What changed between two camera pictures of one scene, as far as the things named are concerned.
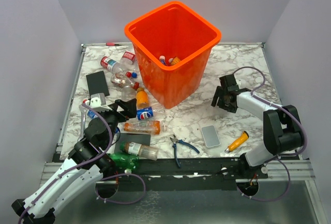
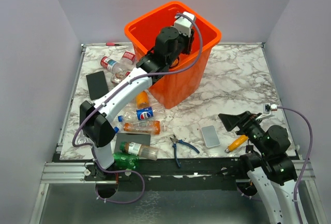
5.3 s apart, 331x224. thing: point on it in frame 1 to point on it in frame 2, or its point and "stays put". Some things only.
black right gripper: [220, 93] to [243, 120]
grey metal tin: [210, 136] stays put
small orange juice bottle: [142, 99] stays put
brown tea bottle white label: [148, 152] stays put
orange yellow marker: [238, 142] stays put
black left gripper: [129, 108] to [188, 40]
